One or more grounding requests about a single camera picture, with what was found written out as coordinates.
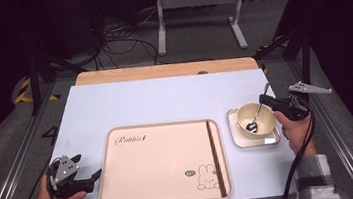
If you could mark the metal spoon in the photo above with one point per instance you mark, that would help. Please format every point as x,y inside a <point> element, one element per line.
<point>251,127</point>

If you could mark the beige tray with rabbit print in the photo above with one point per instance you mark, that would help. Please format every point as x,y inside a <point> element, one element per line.
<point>159,168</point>

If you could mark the person's right hand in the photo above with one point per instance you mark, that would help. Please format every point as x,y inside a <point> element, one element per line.
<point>297,134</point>

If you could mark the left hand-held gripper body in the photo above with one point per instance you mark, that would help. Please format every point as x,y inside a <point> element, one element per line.
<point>65,171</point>

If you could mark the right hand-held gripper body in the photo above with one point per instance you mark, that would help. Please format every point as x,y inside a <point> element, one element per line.
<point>294,107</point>

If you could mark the brown chopstick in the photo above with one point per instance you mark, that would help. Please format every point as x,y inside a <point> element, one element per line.
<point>216,158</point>

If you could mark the yellow black hazard tape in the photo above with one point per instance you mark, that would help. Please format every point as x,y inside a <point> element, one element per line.
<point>23,93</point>

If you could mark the black tripod stand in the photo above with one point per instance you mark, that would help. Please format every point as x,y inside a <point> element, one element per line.
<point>36,78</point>
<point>305,54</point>

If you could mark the wooden board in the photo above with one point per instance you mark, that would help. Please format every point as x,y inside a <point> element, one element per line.
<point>161,71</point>

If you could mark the white square plate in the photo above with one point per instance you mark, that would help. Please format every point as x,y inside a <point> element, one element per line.
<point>235,134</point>

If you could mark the aluminium rail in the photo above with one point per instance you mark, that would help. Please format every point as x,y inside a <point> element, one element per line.
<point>333,135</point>
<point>14,165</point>

